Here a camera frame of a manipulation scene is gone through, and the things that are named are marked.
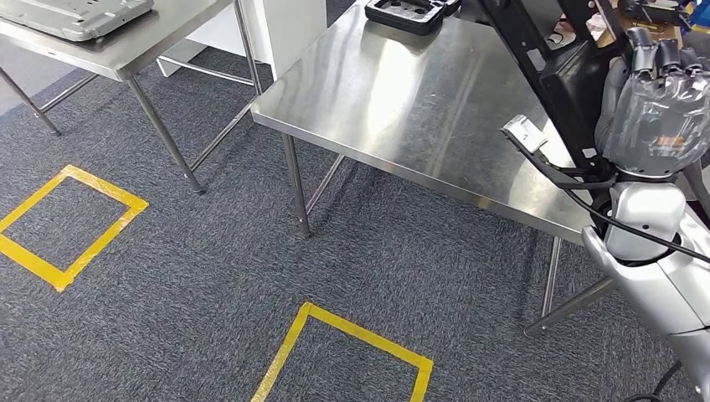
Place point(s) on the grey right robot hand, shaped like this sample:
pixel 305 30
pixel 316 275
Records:
pixel 654 122

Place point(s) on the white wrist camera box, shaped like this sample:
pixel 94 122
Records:
pixel 524 133

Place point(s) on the black foam case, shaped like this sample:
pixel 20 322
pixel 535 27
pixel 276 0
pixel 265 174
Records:
pixel 405 19

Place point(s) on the black plastic frame part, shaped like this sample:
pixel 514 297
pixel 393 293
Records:
pixel 571 89

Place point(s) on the grey metal plate part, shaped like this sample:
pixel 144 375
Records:
pixel 72 19

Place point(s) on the yellow floor tape square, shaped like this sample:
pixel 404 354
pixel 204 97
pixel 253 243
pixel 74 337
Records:
pixel 366 336
pixel 102 187

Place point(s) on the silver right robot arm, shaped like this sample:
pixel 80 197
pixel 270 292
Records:
pixel 643 216

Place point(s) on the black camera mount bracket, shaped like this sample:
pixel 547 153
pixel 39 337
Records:
pixel 582 180

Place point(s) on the stainless steel table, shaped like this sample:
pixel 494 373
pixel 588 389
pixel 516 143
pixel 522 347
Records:
pixel 388 111
pixel 138 50

